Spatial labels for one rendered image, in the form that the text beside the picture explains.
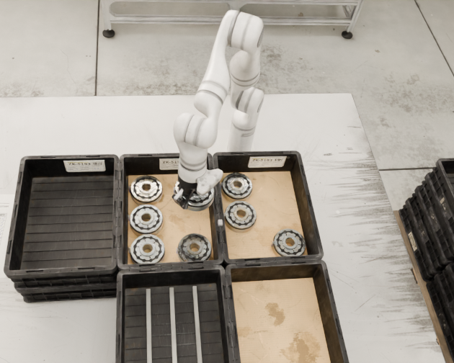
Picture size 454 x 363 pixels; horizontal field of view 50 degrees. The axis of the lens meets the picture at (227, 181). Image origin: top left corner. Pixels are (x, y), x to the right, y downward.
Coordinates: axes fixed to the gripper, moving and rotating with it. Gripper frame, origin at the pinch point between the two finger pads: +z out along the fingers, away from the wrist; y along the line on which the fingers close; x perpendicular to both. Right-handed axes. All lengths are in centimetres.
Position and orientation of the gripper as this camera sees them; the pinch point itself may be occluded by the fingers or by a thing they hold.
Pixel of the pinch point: (189, 199)
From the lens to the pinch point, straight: 142.0
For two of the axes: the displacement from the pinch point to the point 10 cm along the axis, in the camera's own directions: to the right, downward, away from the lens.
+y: -6.1, 6.2, -4.9
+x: 7.9, 5.6, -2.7
